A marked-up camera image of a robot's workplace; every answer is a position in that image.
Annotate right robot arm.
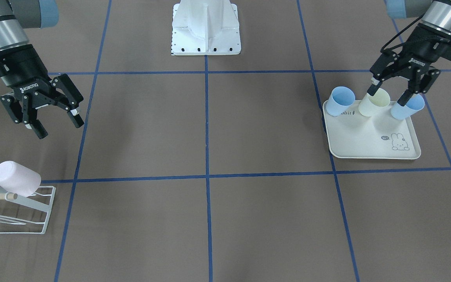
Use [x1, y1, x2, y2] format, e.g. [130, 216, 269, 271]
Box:
[0, 0, 84, 139]

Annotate light blue cup back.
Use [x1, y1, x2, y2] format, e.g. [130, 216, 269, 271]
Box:
[390, 94, 425, 120]
[324, 86, 355, 116]

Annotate cream plastic cup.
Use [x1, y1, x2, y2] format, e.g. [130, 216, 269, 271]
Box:
[358, 88, 390, 117]

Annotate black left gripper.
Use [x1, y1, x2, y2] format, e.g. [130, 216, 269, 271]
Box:
[367, 24, 451, 107]

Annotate pink plastic cup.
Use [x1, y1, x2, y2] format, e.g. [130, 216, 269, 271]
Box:
[0, 161, 41, 197]

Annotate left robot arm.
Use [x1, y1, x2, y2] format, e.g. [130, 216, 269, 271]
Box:
[367, 0, 451, 107]

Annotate white wire cup rack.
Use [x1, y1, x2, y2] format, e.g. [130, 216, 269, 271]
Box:
[0, 186, 57, 235]

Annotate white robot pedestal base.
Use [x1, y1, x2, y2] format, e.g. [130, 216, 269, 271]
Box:
[171, 0, 242, 56]

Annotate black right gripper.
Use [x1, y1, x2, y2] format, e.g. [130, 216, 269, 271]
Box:
[0, 44, 84, 139]

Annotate cream plastic tray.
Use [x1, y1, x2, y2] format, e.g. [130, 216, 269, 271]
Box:
[323, 100, 421, 159]

